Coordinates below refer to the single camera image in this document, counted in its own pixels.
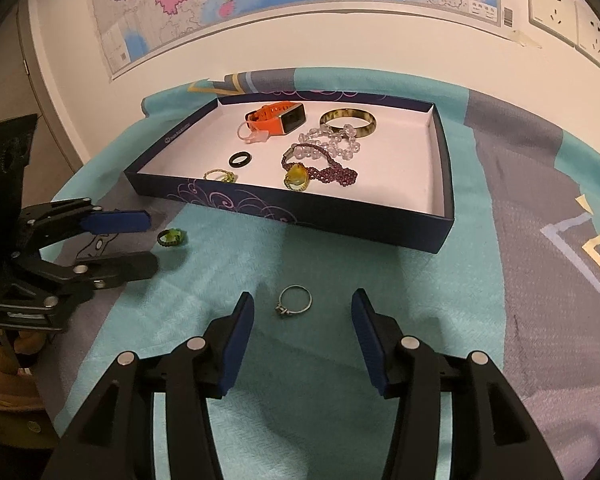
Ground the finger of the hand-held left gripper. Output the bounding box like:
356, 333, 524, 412
22, 199, 151, 256
11, 251, 159, 321

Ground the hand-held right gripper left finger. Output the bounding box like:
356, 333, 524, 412
40, 291, 256, 480

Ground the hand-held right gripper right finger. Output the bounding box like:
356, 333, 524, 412
351, 288, 563, 480

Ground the silver ring with stone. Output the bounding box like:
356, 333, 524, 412
275, 285, 313, 318

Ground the garnet bracelet with amber pendant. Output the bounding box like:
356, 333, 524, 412
281, 143, 358, 193

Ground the dark blue box tray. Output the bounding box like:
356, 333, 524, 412
124, 91, 456, 255

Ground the clear bead bracelet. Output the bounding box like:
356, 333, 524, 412
297, 122, 362, 160

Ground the person's left forearm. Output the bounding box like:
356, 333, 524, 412
0, 325, 48, 413

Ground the teal and grey printed cloth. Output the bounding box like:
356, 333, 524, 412
32, 66, 600, 480

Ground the brown door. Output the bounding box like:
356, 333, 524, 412
0, 0, 83, 175

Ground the green and yellow bangle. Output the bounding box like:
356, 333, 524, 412
319, 108, 377, 140

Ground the piece of clear tape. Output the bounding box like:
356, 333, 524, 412
510, 30, 544, 50

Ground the orange strap smartwatch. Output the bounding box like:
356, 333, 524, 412
245, 102, 307, 135

